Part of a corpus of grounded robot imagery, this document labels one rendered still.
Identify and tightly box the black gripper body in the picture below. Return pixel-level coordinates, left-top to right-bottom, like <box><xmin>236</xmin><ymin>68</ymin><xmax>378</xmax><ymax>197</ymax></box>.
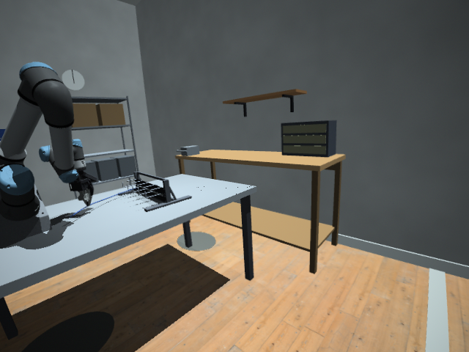
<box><xmin>69</xmin><ymin>167</ymin><xmax>91</xmax><ymax>191</ymax></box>

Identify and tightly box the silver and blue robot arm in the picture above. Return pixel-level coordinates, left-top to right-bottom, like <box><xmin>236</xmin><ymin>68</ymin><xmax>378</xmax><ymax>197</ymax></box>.
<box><xmin>0</xmin><ymin>62</ymin><xmax>86</xmax><ymax>221</ymax></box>

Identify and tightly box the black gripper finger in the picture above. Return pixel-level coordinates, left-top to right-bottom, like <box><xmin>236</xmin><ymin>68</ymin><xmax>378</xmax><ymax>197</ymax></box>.
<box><xmin>78</xmin><ymin>190</ymin><xmax>88</xmax><ymax>206</ymax></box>
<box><xmin>84</xmin><ymin>183</ymin><xmax>94</xmax><ymax>206</ymax></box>

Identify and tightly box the black network patch panel rack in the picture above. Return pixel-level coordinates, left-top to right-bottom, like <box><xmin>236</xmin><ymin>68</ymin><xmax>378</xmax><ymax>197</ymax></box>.
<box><xmin>118</xmin><ymin>172</ymin><xmax>192</xmax><ymax>211</ymax></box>

